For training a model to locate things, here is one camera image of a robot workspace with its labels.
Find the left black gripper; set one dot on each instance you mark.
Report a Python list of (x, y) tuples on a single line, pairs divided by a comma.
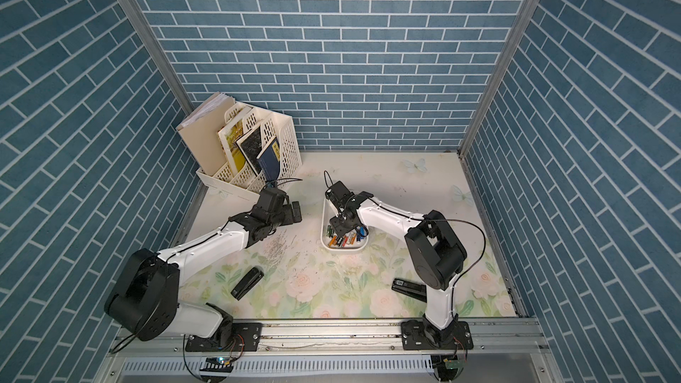
[(290, 218)]

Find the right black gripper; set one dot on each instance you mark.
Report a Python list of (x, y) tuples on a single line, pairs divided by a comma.
[(334, 222)]

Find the white plastic storage box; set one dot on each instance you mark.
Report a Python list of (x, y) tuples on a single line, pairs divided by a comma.
[(331, 241)]

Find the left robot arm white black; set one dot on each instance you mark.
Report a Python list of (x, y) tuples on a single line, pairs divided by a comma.
[(145, 299)]

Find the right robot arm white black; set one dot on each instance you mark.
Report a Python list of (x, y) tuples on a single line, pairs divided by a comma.
[(436, 251)]

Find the dark blue book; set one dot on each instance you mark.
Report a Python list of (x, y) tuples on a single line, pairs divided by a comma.
[(269, 160)]

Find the black stapler left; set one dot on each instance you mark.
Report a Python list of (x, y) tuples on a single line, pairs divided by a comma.
[(247, 283)]

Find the black stapler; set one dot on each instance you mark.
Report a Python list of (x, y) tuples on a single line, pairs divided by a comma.
[(247, 283), (410, 289)]

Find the black cover book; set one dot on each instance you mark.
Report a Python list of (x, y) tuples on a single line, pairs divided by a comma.
[(250, 144)]

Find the white perforated file organizer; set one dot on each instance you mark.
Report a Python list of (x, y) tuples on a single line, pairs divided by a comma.
[(246, 184)]

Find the yellow cover book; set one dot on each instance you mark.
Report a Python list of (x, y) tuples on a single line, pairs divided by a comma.
[(230, 133)]

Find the beige paper folder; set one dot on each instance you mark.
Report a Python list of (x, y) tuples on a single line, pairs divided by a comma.
[(199, 132)]

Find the black stapler right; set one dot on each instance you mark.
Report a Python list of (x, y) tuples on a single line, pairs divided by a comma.
[(410, 289)]

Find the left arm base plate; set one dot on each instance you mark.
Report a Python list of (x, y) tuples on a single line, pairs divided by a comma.
[(245, 336)]

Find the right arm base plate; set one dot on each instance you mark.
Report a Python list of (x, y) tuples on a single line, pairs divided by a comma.
[(422, 335)]

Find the white vented cable duct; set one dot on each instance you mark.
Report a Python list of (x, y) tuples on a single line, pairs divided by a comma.
[(267, 366)]

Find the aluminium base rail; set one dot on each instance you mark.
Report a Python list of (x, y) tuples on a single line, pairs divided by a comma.
[(510, 349)]

